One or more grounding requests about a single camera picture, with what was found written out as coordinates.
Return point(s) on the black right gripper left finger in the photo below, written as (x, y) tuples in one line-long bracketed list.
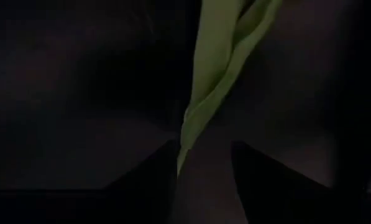
[(126, 202)]

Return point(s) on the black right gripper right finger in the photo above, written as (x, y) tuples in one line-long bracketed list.
[(281, 199)]

